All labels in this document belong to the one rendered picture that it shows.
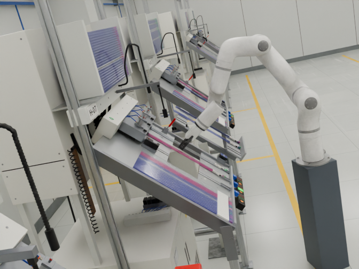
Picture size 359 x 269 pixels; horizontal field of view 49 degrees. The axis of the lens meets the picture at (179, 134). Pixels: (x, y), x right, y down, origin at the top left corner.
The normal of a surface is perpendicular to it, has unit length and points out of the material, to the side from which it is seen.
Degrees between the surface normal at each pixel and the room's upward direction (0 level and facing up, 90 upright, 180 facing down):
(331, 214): 90
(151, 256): 0
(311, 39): 90
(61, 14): 90
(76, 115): 90
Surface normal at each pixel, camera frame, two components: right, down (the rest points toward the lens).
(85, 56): -0.10, 0.31
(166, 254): -0.22, -0.93
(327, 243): 0.24, 0.23
